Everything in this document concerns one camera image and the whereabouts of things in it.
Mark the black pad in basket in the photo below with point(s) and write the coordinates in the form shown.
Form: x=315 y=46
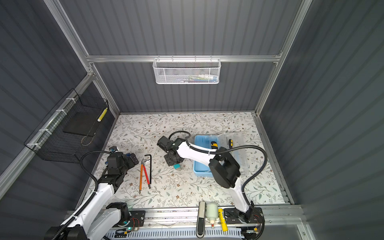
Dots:
x=83 y=124

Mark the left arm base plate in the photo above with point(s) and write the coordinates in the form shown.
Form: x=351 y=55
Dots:
x=136 y=220

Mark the white wire mesh basket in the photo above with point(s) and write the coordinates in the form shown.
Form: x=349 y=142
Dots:
x=187 y=73

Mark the black wire mesh basket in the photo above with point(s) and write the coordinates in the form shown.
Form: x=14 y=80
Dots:
x=50 y=143

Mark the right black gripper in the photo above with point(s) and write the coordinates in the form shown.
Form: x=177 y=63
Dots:
x=169 y=162

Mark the small precision screwdriver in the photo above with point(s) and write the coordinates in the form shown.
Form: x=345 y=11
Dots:
x=231 y=143

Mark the yellow marker in black basket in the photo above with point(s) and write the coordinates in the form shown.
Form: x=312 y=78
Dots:
x=102 y=115

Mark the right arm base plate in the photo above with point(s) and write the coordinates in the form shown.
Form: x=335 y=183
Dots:
x=252 y=216

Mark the black white handheld device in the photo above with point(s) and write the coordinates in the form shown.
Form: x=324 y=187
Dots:
x=200 y=228

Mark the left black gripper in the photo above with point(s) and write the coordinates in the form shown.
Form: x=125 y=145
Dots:
x=130 y=163

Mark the red hex key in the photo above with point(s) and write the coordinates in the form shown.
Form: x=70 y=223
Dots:
x=146 y=173

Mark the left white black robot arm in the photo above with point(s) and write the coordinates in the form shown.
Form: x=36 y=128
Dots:
x=84 y=223

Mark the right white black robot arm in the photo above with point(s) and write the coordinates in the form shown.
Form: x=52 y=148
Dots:
x=223 y=166

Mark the yellow marker on rail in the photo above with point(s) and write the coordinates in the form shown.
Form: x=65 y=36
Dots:
x=222 y=220

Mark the black hex key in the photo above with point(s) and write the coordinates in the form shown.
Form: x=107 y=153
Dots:
x=150 y=159

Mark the orange pencil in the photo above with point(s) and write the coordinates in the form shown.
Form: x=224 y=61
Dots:
x=141 y=177

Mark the white glue bottle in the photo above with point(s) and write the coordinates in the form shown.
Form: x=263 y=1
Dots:
x=212 y=213

